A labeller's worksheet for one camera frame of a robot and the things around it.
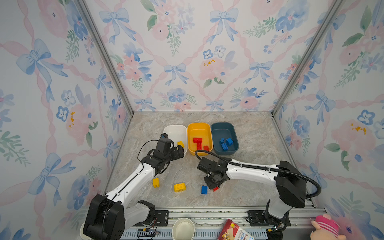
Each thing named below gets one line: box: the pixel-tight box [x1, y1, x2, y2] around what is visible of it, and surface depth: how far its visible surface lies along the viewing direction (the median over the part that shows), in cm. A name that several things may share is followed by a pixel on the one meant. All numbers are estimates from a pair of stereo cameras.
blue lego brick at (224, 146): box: [221, 143, 229, 151], surface depth 100 cm
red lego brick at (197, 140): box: [193, 137, 203, 144], surface depth 103 cm
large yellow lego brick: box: [173, 183, 187, 193], surface depth 83 cm
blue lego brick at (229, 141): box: [226, 137, 234, 146], surface depth 102 cm
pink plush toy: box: [310, 214, 347, 240], surface depth 68 cm
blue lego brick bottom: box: [201, 185, 209, 195], surface depth 84 cm
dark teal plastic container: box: [211, 122, 239, 156], surface depth 103 cm
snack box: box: [217, 218, 255, 240], surface depth 69 cm
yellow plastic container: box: [187, 122, 214, 156], surface depth 106 cm
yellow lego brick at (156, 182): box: [152, 178, 160, 188], surface depth 85 cm
